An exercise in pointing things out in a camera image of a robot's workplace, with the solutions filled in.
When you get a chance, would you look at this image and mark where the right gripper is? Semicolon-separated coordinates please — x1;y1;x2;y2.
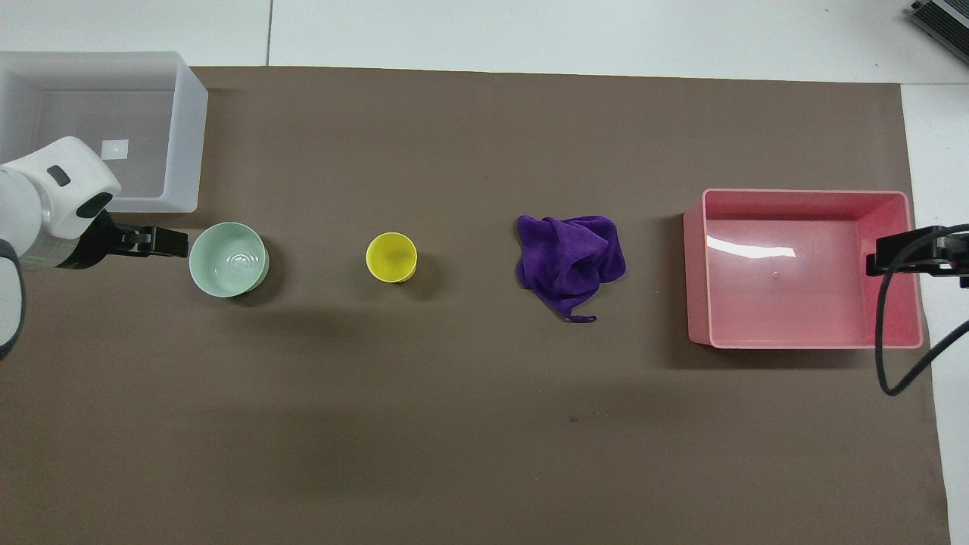
936;230;969;289

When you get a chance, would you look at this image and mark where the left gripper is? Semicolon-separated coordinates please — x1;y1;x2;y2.
62;211;146;272

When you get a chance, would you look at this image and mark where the translucent white plastic box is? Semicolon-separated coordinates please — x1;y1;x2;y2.
0;51;209;214

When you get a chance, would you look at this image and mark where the pink plastic box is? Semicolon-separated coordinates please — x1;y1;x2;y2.
683;188;924;350

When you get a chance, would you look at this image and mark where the light green bowl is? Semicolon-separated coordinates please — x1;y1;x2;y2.
189;222;270;297

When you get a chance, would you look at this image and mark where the grey metal device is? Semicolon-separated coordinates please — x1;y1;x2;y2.
910;0;969;55

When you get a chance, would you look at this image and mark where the yellow cup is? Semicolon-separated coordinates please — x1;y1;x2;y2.
366;232;419;285

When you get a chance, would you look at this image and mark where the purple cloth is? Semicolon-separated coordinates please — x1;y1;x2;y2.
516;215;627;324

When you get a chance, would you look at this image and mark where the black cable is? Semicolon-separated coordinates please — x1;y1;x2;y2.
874;224;969;397
0;239;27;361

